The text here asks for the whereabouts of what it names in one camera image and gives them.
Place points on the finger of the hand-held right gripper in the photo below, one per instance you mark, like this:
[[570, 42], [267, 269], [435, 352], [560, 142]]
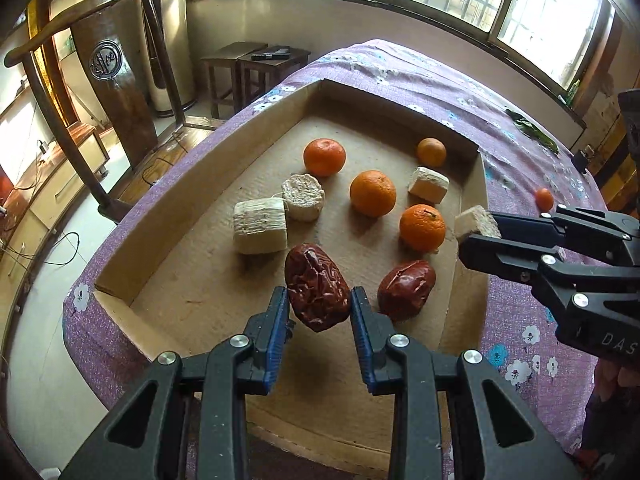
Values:
[[525, 225], [500, 260]]

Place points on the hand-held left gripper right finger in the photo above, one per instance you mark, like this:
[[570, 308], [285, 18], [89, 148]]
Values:
[[364, 340]]

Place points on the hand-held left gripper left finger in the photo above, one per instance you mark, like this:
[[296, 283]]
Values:
[[277, 340]]

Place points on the peeled sugarcane chunk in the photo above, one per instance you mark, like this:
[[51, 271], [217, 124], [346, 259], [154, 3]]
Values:
[[475, 220]]

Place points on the wrinkled dark red date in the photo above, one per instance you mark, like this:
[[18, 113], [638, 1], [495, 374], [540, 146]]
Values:
[[316, 292]]

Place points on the smooth red date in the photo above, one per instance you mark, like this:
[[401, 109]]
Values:
[[406, 289]]

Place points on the shallow cardboard box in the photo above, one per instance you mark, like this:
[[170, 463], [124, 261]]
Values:
[[200, 285]]

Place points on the large white foam block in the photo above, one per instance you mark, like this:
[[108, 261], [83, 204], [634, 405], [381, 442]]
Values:
[[260, 226]]

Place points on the large textured orange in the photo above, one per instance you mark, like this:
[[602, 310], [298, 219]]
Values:
[[372, 194]]

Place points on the round white foam piece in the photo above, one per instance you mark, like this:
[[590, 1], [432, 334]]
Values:
[[303, 196]]

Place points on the person's right forearm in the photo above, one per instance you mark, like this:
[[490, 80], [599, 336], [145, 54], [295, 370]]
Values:
[[612, 430]]

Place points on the person's right hand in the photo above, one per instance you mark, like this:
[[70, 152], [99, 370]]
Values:
[[617, 377]]

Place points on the small black object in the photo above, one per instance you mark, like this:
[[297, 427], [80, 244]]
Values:
[[581, 160]]

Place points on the green leafy vegetable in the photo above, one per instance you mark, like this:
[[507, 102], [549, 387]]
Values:
[[532, 132]]

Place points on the white foam cube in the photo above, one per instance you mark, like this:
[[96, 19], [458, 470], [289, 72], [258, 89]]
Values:
[[427, 186]]

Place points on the small orange mandarin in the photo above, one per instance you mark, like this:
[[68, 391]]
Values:
[[431, 152]]

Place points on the green bottle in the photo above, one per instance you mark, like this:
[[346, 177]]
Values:
[[574, 92]]

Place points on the purple floral tablecloth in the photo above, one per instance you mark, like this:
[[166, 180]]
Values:
[[450, 85]]

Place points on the dark wooden stool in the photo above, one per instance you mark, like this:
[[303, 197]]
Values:
[[225, 57], [280, 67]]

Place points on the black remote control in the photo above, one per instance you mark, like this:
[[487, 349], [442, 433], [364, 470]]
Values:
[[270, 54]]

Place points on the dark wooden chair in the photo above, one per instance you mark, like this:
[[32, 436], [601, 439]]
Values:
[[120, 95]]

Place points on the tower air conditioner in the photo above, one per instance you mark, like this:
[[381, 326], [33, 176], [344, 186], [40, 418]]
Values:
[[175, 35]]

